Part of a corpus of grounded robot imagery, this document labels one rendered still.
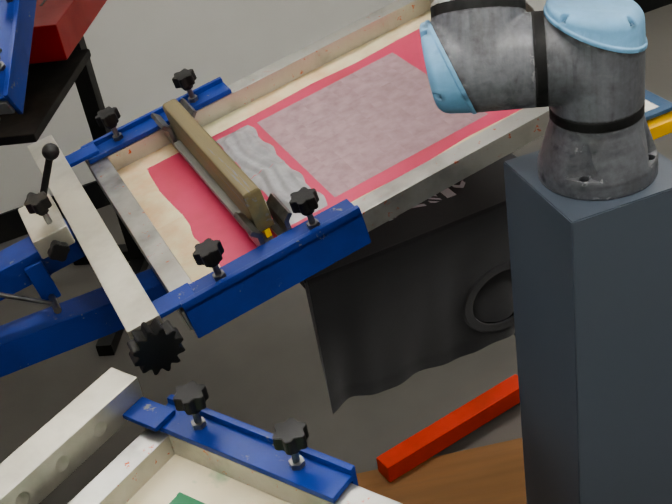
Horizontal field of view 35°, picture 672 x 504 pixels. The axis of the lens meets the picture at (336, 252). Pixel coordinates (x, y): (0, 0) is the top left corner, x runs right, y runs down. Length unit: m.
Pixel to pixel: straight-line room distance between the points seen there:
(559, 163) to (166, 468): 0.64
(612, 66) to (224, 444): 0.66
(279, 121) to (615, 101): 0.83
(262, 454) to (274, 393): 1.62
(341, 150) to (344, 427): 1.16
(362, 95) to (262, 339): 1.35
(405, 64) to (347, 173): 0.34
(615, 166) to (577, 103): 0.09
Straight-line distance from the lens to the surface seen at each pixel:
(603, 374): 1.48
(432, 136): 1.78
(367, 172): 1.74
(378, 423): 2.80
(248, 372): 3.05
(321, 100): 1.98
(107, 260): 1.63
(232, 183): 1.64
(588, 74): 1.28
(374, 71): 2.02
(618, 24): 1.27
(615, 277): 1.39
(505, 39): 1.28
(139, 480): 1.40
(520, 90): 1.28
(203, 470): 1.41
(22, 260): 1.74
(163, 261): 1.66
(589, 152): 1.33
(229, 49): 3.97
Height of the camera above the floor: 1.92
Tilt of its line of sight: 34 degrees down
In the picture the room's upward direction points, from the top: 10 degrees counter-clockwise
